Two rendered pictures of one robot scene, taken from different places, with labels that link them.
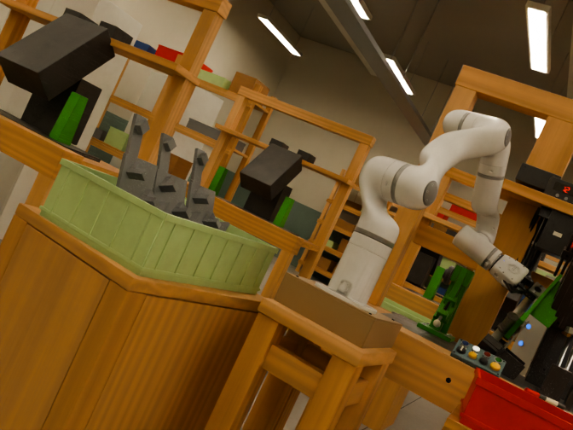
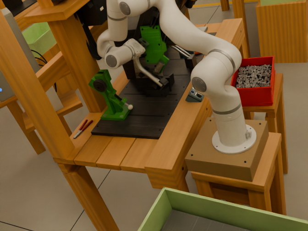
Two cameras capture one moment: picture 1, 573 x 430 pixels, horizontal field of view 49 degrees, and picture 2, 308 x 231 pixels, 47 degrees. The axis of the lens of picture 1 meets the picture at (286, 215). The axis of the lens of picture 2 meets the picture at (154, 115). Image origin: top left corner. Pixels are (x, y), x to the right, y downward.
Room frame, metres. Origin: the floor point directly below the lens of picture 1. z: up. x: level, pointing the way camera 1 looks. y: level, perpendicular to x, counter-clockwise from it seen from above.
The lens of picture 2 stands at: (1.85, 0.92, 1.98)
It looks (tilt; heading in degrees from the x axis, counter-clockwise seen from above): 35 degrees down; 281
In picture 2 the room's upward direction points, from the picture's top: 19 degrees counter-clockwise
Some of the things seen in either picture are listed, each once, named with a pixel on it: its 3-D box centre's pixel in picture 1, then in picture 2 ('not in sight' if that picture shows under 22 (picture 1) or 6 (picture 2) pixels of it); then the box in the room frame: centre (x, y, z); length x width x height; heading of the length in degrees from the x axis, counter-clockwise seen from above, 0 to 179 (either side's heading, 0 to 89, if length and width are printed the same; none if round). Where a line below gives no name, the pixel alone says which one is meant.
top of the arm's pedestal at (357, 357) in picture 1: (329, 331); (237, 155); (1.78, -0.25, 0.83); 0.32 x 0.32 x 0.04; 63
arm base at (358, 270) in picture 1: (359, 269); (230, 122); (1.78, -0.25, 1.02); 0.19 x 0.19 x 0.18
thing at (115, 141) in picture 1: (152, 139); not in sight; (7.84, 1.91, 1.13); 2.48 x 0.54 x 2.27; 66
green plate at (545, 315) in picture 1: (548, 304); (154, 41); (2.07, -0.90, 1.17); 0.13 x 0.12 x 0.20; 67
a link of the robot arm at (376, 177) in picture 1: (382, 198); (215, 85); (1.81, -0.23, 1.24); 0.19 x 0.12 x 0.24; 48
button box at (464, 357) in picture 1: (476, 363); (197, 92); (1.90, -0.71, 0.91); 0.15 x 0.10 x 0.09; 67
